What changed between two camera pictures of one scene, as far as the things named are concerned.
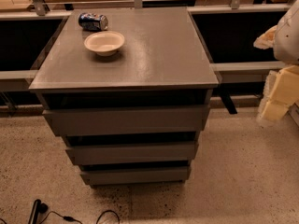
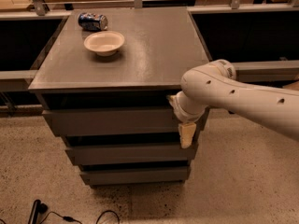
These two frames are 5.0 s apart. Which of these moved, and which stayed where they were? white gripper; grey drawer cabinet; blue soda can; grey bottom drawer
Moved: white gripper
Stayed: blue soda can; grey drawer cabinet; grey bottom drawer
